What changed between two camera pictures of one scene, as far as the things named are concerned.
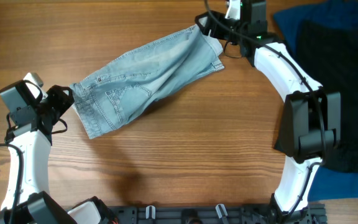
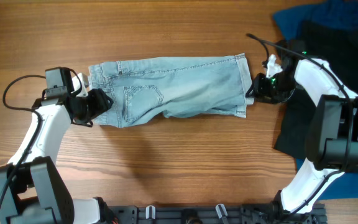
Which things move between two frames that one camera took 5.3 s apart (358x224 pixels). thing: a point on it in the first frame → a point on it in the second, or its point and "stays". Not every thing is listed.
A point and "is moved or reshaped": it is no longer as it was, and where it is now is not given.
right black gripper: (215, 33) → (260, 91)
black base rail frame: (207, 214) stays
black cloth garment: (343, 57) stays
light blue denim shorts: (125, 84) is moved or reshaped
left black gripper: (56, 93) → (100, 99)
